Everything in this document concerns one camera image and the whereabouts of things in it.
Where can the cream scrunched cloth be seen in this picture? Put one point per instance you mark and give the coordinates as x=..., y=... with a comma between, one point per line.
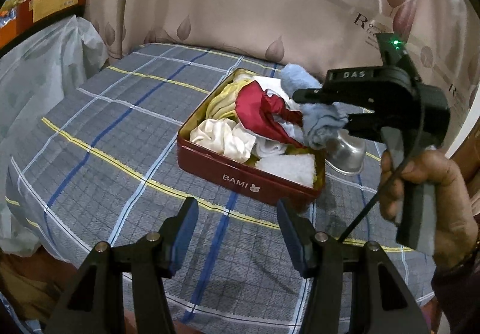
x=224, y=137

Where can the person right hand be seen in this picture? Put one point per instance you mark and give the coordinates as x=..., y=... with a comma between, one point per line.
x=456, y=229

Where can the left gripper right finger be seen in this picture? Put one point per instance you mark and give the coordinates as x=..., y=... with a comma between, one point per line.
x=381, y=300

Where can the stainless steel bowl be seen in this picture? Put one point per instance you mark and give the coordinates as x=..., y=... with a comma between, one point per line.
x=346, y=154

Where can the orange yellow cardboard box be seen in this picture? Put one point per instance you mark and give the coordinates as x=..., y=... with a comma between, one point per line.
x=31, y=13

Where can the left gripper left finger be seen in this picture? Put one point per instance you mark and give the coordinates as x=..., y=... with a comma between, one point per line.
x=93, y=301

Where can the light blue towel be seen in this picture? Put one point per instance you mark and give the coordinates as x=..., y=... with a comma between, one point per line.
x=321, y=122

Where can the red satin pouch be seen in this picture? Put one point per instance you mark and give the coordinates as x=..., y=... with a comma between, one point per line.
x=256, y=110

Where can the beige leaf print curtain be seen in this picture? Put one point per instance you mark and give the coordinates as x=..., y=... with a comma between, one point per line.
x=442, y=36

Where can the white sock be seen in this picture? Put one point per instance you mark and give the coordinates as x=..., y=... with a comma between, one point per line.
x=265, y=147

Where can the yellow white cloth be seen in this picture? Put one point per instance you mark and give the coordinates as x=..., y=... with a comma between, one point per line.
x=223, y=105

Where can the grey plaid bed sheet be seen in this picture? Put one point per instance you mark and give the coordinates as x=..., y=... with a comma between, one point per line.
x=102, y=166

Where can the translucent plastic cover sheet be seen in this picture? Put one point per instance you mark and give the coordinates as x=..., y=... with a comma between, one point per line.
x=35, y=77

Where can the red gold tin box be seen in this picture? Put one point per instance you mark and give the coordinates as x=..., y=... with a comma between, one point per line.
x=242, y=178

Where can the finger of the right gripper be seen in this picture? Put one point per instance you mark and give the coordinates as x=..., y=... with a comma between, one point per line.
x=365, y=125
x=311, y=96

